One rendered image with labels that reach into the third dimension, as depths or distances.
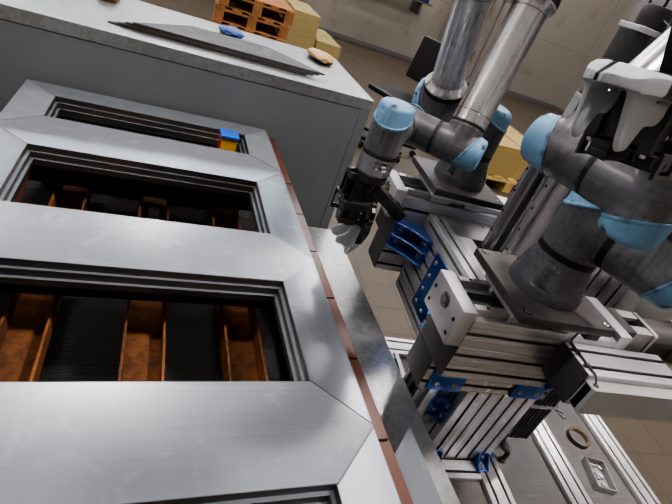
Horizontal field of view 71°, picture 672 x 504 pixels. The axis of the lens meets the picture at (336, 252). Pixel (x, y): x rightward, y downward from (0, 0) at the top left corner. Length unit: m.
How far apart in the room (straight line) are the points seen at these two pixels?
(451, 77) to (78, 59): 1.13
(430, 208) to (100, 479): 1.03
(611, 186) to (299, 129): 1.34
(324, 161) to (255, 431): 1.34
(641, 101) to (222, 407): 0.63
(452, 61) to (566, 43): 11.64
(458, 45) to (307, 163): 0.86
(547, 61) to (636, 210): 12.14
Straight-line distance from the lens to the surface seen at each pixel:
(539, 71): 12.75
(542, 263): 0.99
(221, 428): 0.74
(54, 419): 0.74
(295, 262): 1.07
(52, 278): 0.99
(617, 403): 1.12
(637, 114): 0.43
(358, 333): 1.24
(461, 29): 1.22
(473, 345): 1.00
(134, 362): 1.04
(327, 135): 1.86
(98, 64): 1.74
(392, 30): 11.14
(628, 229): 0.67
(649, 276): 0.92
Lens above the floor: 1.46
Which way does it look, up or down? 31 degrees down
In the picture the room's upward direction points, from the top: 21 degrees clockwise
